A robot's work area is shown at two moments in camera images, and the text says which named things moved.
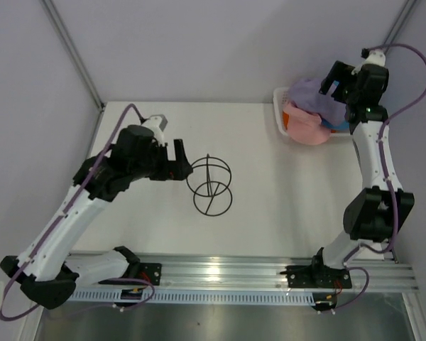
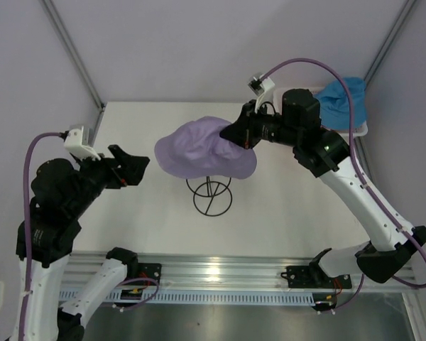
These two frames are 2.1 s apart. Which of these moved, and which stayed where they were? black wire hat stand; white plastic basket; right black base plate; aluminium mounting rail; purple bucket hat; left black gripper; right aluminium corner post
Moved: left black gripper; purple bucket hat
Stayed: aluminium mounting rail; right aluminium corner post; white plastic basket; black wire hat stand; right black base plate
